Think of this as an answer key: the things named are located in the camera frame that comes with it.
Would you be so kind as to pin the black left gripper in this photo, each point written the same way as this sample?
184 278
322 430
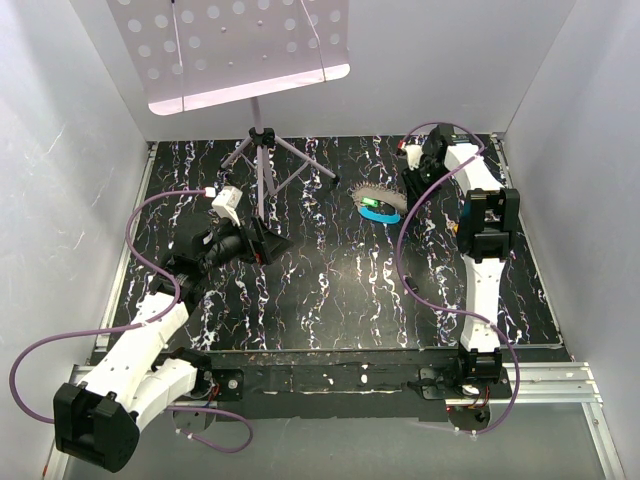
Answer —
273 244

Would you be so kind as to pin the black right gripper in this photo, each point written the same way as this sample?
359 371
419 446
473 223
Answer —
411 186

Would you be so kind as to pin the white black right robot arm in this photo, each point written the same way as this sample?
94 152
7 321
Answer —
485 235

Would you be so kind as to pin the lilac perforated music stand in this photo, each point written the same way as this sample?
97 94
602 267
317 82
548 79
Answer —
191 55

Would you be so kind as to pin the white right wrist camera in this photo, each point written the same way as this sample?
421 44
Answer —
410 153

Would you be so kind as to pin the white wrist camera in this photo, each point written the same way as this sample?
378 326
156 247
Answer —
225 202
410 153

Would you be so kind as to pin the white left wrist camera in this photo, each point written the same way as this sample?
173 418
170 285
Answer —
225 202

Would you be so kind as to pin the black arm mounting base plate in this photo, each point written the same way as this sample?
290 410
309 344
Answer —
345 384

